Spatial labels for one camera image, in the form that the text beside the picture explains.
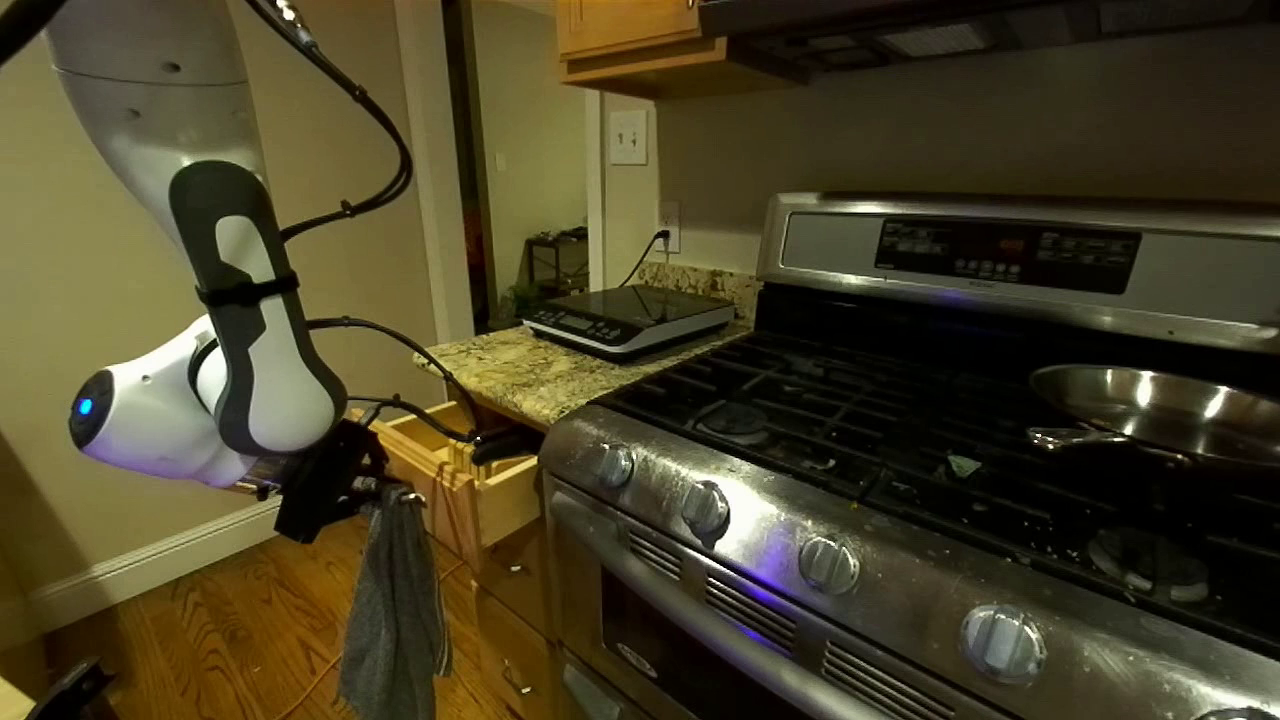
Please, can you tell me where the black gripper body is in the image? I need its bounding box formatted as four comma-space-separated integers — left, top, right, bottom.
275, 418, 390, 545

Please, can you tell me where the black cooktop power cord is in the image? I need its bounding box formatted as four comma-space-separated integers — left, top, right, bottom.
620, 228, 678, 292

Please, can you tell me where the stainless steel frying pan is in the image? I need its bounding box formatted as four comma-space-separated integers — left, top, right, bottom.
1030, 364, 1280, 468

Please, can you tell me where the black range hood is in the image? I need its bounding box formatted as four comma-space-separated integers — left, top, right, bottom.
697, 0, 1280, 80

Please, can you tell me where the stainless steel gas stove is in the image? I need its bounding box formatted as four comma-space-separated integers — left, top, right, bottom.
540, 191, 1280, 720

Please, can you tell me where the white wall light switch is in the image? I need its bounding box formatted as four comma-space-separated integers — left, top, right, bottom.
608, 106, 649, 167

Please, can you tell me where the granite countertop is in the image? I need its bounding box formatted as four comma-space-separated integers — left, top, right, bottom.
423, 264, 761, 427

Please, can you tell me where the grey striped towel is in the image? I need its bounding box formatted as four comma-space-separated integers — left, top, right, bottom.
341, 492, 454, 720

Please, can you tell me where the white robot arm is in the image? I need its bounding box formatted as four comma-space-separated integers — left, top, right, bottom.
0, 0, 390, 545

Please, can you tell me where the upper wooden cabinet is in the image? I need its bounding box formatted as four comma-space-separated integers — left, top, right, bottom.
556, 0, 796, 100

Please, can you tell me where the black induction cooktop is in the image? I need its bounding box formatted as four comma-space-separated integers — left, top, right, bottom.
530, 283, 735, 358

